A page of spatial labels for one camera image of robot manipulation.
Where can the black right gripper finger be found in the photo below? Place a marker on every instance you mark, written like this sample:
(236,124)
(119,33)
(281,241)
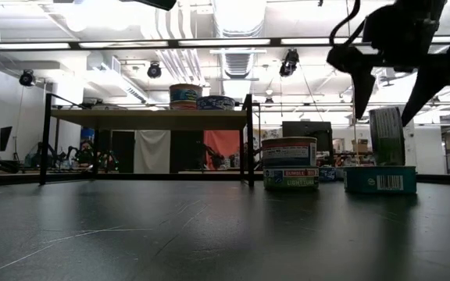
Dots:
(359,82)
(440,76)

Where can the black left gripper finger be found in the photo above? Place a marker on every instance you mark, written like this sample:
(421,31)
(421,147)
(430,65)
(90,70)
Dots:
(151,3)

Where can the white green label tuna can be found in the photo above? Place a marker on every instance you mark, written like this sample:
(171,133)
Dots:
(387,136)

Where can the tall red blue label can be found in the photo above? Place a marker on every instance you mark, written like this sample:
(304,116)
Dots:
(290,153)
(185,93)

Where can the teal tuna can with barcode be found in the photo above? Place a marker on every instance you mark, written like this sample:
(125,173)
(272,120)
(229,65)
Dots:
(365,180)

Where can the gold-lid red-band tuna can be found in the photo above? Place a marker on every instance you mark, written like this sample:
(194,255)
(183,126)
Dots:
(182,105)

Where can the navy label tuna can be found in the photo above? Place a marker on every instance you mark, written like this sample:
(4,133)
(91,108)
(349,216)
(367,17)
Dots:
(215,103)

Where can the background black robot arm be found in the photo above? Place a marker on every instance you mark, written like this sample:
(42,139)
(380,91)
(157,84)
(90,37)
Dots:
(214,158)

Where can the cardboard box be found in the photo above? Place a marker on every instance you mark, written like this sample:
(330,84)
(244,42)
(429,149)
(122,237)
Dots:
(361,146)

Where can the large black monitor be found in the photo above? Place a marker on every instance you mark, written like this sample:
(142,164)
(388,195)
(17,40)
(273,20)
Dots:
(307,129)

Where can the white column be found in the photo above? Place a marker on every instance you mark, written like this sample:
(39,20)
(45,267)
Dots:
(409,144)

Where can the blue label tuna can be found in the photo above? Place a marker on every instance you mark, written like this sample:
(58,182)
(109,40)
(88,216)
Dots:
(326,174)

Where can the red curtain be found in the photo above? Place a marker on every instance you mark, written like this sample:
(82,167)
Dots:
(225,138)

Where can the white curtain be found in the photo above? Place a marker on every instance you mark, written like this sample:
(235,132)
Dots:
(152,152)

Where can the small black monitor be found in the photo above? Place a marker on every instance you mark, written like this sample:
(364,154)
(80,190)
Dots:
(2,138)

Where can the silver ceiling air duct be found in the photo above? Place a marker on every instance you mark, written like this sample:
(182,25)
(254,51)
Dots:
(238,62)

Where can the wooden shelf black frame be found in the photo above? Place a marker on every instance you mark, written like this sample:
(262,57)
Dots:
(151,119)

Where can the black metal table frame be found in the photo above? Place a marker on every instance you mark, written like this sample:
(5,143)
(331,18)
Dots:
(170,176)

